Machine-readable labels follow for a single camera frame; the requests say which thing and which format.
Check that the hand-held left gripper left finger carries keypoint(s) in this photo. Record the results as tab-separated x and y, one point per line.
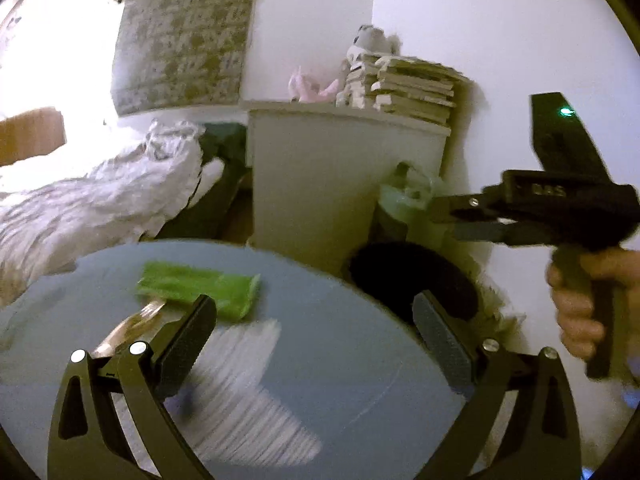
187	345

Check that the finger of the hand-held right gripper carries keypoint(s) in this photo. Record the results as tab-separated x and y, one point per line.
480	234
460	207

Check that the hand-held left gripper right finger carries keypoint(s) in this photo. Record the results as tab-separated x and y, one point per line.
445	345

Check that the green cloth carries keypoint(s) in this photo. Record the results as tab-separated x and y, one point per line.
200	285

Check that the round black trash bin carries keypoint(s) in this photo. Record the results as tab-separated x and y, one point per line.
400	270

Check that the person's right hand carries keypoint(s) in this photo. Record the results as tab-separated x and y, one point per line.
572	310

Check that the light green plastic bag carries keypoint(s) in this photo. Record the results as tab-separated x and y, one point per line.
407	187

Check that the small dark wastebasket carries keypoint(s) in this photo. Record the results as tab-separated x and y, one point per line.
390	232

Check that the round blue table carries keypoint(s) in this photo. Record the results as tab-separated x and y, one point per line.
325	360

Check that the stack of books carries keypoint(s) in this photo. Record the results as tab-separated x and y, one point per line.
415	95

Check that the white cabinet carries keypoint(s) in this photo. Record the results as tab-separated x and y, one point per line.
310	185

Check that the white crumpled duvet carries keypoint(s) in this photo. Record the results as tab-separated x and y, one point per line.
100	195

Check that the grey plush toy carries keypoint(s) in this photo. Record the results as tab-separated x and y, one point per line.
372	37

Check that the pink plush toy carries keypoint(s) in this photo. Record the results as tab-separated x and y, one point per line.
305	87

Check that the wooden headboard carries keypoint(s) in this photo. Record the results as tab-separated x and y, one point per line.
30	135

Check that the patterned grey curtain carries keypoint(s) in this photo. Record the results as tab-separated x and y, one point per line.
185	35

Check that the dark bed frame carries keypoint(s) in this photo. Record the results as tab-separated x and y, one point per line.
215	210

